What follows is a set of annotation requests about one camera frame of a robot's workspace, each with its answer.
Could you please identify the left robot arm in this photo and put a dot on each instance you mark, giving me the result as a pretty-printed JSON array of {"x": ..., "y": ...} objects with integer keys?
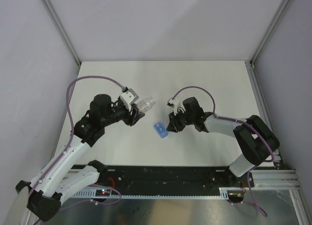
[{"x": 49, "y": 190}]

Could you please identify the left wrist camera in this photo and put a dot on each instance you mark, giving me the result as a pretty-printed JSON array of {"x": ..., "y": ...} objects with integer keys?
[{"x": 128, "y": 97}]

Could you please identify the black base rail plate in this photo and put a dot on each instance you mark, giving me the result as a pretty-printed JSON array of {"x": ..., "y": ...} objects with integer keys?
[{"x": 171, "y": 181}]

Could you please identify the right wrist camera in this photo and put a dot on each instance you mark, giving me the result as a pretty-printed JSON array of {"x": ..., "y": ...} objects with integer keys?
[{"x": 174, "y": 104}]

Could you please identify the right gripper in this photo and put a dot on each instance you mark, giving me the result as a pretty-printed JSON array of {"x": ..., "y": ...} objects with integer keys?
[{"x": 172, "y": 127}]

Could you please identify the left aluminium frame post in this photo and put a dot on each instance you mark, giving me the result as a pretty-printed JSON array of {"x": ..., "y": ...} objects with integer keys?
[{"x": 61, "y": 30}]

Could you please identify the right aluminium frame post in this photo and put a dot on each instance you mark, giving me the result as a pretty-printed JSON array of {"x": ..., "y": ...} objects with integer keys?
[{"x": 279, "y": 14}]

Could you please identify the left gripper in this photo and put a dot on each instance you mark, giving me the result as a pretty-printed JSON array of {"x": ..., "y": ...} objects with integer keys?
[{"x": 129, "y": 118}]

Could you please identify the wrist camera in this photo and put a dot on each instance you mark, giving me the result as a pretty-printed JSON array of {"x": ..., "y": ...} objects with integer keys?
[
  {"x": 174, "y": 104},
  {"x": 128, "y": 97}
]

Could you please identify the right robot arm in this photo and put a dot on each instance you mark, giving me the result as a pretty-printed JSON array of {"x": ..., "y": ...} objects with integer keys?
[{"x": 255, "y": 139}]

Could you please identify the blue pill organizer box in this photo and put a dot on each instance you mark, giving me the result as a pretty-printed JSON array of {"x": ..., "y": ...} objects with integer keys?
[{"x": 161, "y": 130}]

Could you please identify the clear pill bottle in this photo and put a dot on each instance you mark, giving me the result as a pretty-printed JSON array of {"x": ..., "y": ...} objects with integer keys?
[{"x": 146, "y": 104}]

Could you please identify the aluminium frame post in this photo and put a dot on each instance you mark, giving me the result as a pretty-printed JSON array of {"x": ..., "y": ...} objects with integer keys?
[
  {"x": 279, "y": 14},
  {"x": 61, "y": 30}
]

